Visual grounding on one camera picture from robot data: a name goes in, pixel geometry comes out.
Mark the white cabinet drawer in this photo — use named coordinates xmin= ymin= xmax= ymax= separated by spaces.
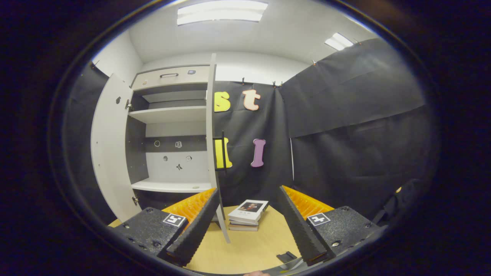
xmin=131 ymin=65 xmax=211 ymax=91

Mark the white book with dark picture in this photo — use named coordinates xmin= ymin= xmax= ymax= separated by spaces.
xmin=228 ymin=199 xmax=270 ymax=225

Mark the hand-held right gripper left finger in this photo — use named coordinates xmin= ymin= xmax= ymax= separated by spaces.
xmin=115 ymin=188 xmax=221 ymax=267

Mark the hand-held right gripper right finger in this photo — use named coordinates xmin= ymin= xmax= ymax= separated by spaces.
xmin=277 ymin=186 xmax=386 ymax=266

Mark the black backdrop cloth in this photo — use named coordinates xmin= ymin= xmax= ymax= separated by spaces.
xmin=63 ymin=38 xmax=432 ymax=230

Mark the long ceiling light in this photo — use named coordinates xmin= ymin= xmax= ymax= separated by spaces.
xmin=177 ymin=0 xmax=268 ymax=26

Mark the white and grey cabinet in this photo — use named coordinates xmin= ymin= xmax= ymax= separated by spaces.
xmin=125 ymin=64 xmax=215 ymax=209

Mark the small black object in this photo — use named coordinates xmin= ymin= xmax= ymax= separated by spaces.
xmin=276 ymin=251 xmax=298 ymax=264

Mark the white cabinet door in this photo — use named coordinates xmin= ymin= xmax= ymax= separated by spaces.
xmin=91 ymin=73 xmax=142 ymax=223
xmin=206 ymin=53 xmax=231 ymax=244

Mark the small ceiling light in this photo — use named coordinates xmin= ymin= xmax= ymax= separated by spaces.
xmin=325 ymin=33 xmax=354 ymax=51

